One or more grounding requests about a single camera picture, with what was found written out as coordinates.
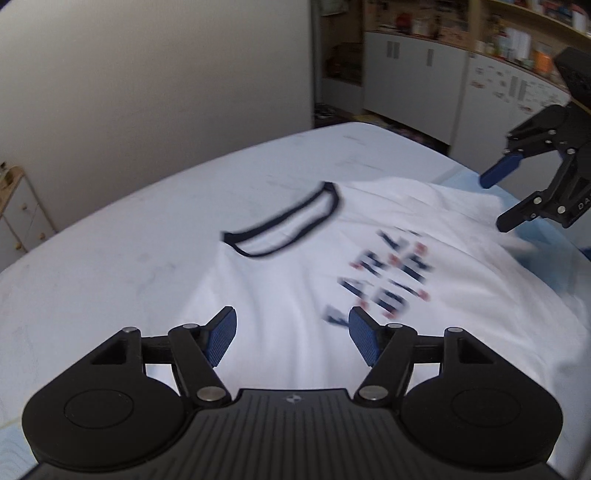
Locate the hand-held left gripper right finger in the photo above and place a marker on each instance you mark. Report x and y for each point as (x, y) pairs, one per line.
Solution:
(362, 337)

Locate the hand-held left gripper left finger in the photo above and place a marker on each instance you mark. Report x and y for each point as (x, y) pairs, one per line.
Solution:
(221, 334)

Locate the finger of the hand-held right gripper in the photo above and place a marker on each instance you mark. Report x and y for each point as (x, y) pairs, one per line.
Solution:
(526, 211)
(501, 170)

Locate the white printed t-shirt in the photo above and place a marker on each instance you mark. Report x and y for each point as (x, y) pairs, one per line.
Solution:
(286, 277)

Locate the wooden shelf with packets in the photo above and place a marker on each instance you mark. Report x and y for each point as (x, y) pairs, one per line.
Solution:
(521, 32)

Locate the white double-door cabinet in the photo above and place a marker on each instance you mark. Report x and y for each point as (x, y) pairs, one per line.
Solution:
(406, 78)

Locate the open wooden shelf unit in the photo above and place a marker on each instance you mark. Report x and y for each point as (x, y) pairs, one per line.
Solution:
(341, 50)

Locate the small wooden drawer cabinet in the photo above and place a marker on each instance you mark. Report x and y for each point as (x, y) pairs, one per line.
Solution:
(23, 217)

